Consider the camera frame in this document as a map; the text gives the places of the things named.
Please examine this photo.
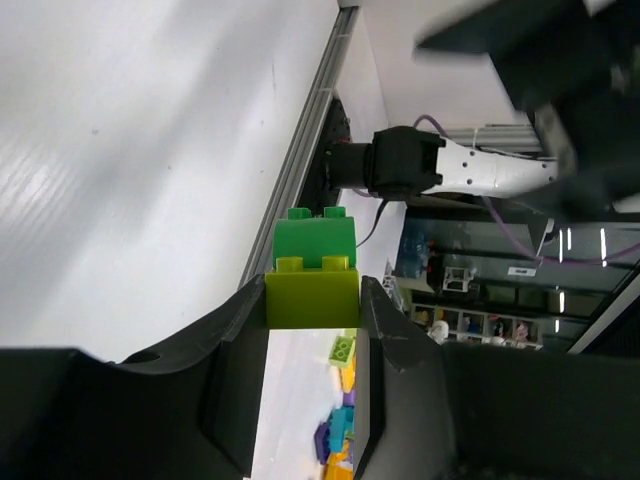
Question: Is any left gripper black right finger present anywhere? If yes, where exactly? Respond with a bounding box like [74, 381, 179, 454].
[353, 277, 639, 479]

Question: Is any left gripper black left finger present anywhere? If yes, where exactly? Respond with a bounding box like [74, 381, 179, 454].
[1, 276, 268, 479]

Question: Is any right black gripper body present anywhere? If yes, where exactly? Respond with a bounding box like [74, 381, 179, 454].
[416, 1, 639, 222]

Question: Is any yellow green red lego stack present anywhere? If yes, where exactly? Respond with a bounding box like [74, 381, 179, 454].
[265, 206, 360, 330]

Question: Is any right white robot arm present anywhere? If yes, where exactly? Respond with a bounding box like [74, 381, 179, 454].
[326, 1, 639, 223]

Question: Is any scattered background lego pile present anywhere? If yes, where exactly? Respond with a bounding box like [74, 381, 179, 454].
[314, 329, 357, 480]

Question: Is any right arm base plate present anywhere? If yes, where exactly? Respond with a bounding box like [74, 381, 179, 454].
[304, 97, 353, 216]

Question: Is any aluminium front rail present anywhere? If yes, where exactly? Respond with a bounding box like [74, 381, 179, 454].
[239, 6, 359, 286]

